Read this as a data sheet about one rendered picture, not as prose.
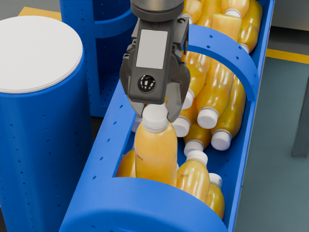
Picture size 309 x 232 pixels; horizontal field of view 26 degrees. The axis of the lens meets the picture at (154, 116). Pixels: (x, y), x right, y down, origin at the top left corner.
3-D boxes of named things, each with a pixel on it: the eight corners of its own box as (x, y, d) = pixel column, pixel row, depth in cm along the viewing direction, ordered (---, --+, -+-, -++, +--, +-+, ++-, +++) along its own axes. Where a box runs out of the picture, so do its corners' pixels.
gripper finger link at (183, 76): (195, 96, 98) (185, 49, 92) (192, 104, 96) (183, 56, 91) (163, 96, 99) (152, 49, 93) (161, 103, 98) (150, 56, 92)
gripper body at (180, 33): (190, 49, 99) (192, -20, 91) (179, 87, 94) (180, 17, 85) (140, 42, 101) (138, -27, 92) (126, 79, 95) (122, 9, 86)
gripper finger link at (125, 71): (149, 93, 99) (159, 49, 93) (146, 101, 98) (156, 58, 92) (119, 84, 100) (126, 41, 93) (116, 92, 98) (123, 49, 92)
